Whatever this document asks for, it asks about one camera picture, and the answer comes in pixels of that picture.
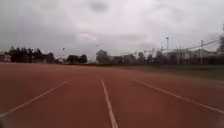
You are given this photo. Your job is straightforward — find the row of dark trees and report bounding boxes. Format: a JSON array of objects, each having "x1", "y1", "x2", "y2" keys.
[{"x1": 7, "y1": 46, "x2": 56, "y2": 64}]

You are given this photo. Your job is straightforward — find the tall mesh fence with posts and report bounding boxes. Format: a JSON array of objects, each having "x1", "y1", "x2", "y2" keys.
[{"x1": 143, "y1": 37, "x2": 224, "y2": 66}]

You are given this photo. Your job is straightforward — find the low building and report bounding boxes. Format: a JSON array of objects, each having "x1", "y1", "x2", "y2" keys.
[{"x1": 0, "y1": 52, "x2": 12, "y2": 64}]

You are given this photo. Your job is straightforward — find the pale long building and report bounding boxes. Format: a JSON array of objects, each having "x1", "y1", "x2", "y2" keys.
[{"x1": 162, "y1": 48, "x2": 219, "y2": 62}]

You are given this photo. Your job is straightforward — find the row of dark bushes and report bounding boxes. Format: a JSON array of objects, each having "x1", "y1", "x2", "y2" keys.
[{"x1": 110, "y1": 51, "x2": 164, "y2": 66}]

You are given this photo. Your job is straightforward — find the thin light pole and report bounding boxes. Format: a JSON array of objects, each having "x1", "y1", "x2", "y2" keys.
[
  {"x1": 61, "y1": 46, "x2": 67, "y2": 62},
  {"x1": 95, "y1": 43, "x2": 101, "y2": 53}
]

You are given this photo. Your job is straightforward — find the dark tree clump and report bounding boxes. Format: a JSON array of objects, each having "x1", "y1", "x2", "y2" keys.
[{"x1": 65, "y1": 53, "x2": 89, "y2": 65}]

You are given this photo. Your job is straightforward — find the tall floodlight pole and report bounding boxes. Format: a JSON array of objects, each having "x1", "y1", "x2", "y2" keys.
[{"x1": 165, "y1": 36, "x2": 171, "y2": 52}]

